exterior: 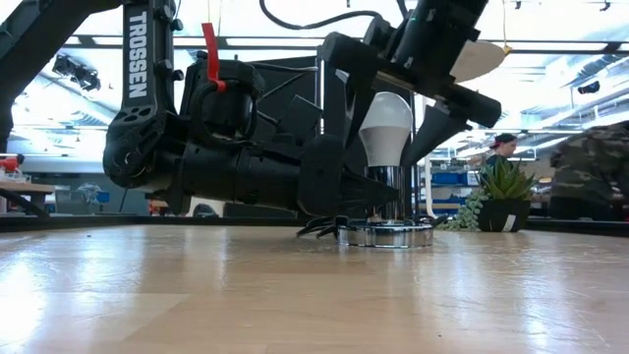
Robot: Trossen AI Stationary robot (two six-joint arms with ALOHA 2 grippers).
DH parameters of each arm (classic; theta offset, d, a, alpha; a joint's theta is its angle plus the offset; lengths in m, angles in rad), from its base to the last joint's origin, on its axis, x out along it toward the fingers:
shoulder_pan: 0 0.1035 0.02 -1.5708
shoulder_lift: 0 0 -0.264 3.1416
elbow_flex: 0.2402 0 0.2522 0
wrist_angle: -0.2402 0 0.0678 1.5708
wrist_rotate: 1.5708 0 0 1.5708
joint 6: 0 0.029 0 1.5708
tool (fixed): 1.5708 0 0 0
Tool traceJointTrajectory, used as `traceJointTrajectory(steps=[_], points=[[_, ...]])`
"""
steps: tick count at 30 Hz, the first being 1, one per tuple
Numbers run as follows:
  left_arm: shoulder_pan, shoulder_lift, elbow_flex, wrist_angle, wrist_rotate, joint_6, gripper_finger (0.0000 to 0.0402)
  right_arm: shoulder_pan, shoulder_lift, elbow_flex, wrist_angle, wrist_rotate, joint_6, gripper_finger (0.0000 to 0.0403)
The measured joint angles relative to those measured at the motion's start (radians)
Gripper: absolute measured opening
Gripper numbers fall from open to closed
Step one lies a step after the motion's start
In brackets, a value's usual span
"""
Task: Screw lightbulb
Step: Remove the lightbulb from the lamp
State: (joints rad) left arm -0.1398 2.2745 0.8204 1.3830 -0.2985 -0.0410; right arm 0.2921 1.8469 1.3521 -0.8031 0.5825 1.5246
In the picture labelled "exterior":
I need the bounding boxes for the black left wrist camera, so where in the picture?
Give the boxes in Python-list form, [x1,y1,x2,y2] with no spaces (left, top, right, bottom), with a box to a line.
[282,94,324,147]

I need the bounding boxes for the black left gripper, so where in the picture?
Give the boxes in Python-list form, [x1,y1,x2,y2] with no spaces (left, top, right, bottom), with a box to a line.
[235,133,399,217]

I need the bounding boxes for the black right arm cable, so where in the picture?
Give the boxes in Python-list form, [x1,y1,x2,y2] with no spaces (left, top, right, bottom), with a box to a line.
[257,0,394,30]

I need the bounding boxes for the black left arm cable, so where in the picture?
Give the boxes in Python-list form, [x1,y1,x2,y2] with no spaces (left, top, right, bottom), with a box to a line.
[189,78,259,144]

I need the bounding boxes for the white lightbulb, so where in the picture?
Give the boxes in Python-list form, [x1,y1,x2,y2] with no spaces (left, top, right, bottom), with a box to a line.
[358,91,414,168]

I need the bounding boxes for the white stand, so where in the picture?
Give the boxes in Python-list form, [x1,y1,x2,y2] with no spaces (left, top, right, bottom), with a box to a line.
[421,39,507,217]

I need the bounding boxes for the chrome lamp base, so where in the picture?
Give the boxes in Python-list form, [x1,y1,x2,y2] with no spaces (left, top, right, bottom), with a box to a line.
[336,164,435,249]

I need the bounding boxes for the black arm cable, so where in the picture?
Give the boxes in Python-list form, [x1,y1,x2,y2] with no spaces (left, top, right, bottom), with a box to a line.
[257,0,394,30]
[189,78,259,144]

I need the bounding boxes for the black lamp power cord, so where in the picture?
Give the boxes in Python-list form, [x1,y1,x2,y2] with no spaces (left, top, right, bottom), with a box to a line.
[296,213,351,240]

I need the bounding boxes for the potted succulent plant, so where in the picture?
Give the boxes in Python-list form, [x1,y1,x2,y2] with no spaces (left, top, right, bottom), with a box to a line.
[436,155,540,233]

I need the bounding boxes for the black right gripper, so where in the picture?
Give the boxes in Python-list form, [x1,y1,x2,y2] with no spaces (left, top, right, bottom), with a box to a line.
[318,9,502,166]

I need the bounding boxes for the blue storage bin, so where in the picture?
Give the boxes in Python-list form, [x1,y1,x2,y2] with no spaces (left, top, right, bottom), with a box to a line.
[431,171,474,187]

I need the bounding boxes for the person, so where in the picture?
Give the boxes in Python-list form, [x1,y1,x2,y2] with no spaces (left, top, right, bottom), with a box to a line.
[547,120,629,221]
[484,132,520,173]

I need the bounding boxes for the wooden table with black leg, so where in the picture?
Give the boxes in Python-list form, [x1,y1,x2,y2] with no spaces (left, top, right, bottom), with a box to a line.
[0,181,56,218]

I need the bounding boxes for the red strap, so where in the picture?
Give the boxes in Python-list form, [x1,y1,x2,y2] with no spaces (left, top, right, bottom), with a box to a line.
[200,22,228,94]

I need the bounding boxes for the black aluminium frame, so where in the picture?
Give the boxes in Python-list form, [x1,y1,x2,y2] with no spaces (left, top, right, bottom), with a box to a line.
[0,213,629,238]

